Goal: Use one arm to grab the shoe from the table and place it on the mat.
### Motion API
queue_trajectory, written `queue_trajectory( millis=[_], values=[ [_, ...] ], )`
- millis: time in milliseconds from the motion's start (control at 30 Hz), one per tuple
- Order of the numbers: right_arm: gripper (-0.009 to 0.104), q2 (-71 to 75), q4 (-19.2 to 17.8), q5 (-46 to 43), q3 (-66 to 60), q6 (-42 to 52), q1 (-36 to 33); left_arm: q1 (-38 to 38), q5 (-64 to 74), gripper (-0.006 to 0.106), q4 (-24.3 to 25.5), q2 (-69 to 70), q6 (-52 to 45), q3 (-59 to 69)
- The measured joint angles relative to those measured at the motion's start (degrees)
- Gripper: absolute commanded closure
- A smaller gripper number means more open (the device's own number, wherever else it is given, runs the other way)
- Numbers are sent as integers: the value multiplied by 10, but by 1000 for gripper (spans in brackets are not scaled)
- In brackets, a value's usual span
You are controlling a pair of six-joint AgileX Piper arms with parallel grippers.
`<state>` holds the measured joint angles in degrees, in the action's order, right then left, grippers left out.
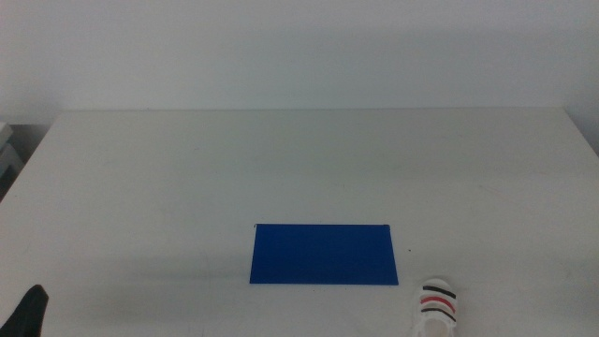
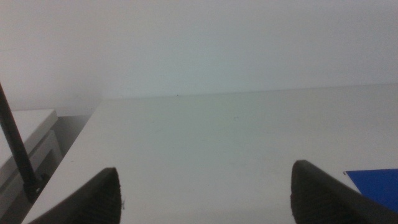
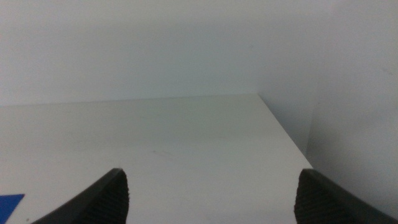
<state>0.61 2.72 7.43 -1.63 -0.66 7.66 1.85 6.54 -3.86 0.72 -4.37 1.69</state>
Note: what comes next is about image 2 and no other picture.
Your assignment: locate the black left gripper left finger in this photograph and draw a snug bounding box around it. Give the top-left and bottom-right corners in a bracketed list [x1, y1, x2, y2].
[27, 167, 122, 224]

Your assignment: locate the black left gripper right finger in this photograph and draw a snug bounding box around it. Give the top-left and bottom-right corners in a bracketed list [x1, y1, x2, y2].
[290, 159, 398, 224]

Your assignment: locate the blue rectangular mat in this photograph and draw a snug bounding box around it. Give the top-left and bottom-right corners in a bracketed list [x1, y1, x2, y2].
[343, 168, 398, 213]

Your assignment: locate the white side cabinet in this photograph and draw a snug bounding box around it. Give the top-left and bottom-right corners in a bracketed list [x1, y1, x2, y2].
[0, 108, 64, 218]

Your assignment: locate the black slanted pole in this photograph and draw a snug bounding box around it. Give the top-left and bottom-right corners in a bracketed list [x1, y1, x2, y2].
[0, 82, 43, 203]

